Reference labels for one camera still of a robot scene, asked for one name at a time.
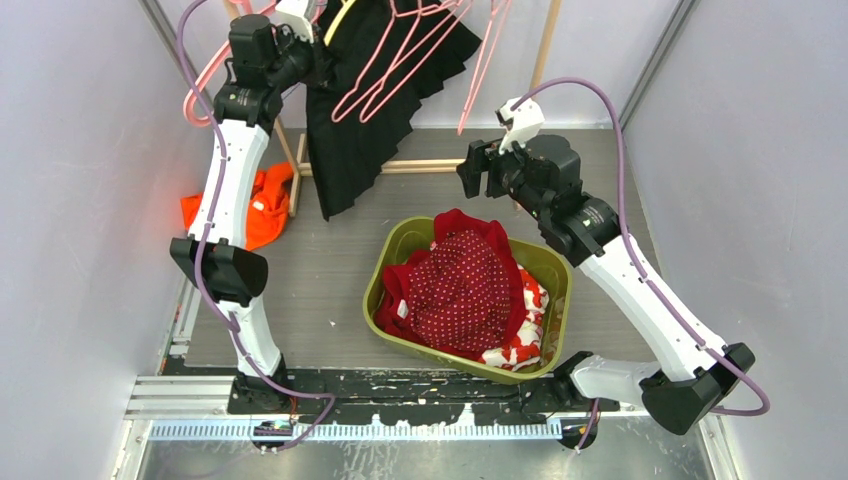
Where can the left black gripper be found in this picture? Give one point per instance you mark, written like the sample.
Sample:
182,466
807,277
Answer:
318,71

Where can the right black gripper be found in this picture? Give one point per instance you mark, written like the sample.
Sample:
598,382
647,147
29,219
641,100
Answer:
471,176

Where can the pink hanger of red garment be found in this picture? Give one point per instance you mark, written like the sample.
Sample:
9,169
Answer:
499,11

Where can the yellow wooden hanger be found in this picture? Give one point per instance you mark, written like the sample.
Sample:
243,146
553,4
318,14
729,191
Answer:
331,31

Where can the dark red polka dot garment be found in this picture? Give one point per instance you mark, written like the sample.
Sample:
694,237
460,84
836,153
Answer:
459,293

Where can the black garment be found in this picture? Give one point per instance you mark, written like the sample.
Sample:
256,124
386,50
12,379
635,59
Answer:
345,158

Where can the pink hanger of dotted garment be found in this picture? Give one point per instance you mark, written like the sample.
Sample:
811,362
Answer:
391,55

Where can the red poppy floral skirt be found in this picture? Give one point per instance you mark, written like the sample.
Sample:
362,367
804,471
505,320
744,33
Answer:
524,349

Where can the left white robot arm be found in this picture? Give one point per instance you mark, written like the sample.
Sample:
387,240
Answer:
213,255

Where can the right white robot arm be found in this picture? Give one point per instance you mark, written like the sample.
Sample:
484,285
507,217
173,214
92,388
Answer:
694,369

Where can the wooden clothes rack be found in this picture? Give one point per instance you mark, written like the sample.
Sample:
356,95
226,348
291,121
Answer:
418,166

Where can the empty pink hangers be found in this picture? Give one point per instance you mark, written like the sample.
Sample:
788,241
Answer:
206,40

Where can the olive green plastic basket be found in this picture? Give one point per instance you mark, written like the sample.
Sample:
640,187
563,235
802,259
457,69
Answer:
548,268

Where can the orange garment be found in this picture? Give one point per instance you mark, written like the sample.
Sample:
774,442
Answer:
268,211

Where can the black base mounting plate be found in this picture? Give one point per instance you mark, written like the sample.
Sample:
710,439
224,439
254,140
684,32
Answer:
395,398

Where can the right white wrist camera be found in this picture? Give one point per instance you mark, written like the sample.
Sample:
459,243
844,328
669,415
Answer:
522,120

